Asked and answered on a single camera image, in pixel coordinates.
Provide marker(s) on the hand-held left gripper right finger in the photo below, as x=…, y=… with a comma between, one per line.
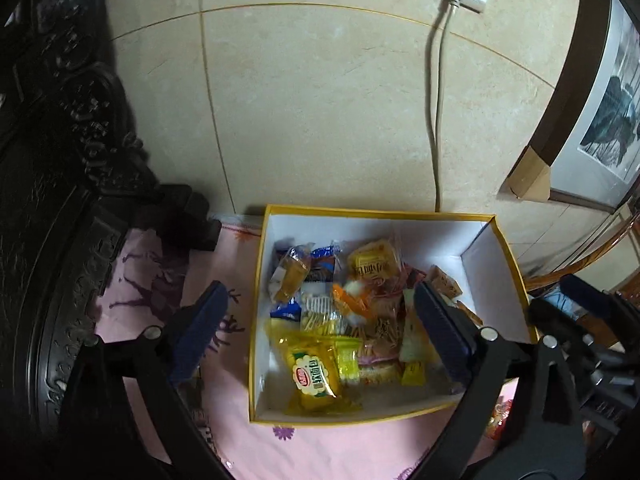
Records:
x=445, y=330

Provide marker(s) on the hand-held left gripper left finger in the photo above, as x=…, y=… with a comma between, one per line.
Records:
x=200, y=330

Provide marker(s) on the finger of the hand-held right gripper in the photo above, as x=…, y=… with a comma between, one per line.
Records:
x=550, y=317
x=577, y=287

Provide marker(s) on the small brown snack packet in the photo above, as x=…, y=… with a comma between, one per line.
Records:
x=442, y=280

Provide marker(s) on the small yellow snack packet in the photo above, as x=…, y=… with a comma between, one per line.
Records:
x=412, y=372

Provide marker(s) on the clear packet thin sticks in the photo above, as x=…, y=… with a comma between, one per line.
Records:
x=380, y=332

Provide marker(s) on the pink red snack packet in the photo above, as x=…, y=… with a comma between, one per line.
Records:
x=380, y=370

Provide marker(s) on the blue white snack packet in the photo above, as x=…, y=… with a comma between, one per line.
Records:
x=287, y=310

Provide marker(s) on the orange white snack packet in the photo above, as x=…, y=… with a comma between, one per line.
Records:
x=350, y=300

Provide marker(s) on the orange-yellow snack packet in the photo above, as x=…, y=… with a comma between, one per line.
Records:
x=372, y=260

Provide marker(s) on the clear packet amber snack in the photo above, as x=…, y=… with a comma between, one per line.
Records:
x=292, y=272

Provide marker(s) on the yellow cardboard box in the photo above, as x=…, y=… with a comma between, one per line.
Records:
x=380, y=230

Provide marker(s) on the yellow cake packet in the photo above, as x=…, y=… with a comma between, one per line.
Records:
x=312, y=375

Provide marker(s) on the white striped snack packet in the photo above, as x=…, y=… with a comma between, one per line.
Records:
x=322, y=315

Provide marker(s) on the pink printed cloth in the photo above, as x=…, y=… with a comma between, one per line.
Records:
x=235, y=410

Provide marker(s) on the red orange snack packet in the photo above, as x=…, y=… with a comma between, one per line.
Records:
x=500, y=417

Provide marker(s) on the cardboard corner protector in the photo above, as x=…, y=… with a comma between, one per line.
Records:
x=530, y=180

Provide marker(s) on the framed picture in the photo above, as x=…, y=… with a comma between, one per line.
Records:
x=610, y=110

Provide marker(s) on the dark carved wooden furniture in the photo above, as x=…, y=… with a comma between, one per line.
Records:
x=50, y=160

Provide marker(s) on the brown wooden furniture frame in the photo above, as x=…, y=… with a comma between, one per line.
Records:
x=607, y=242

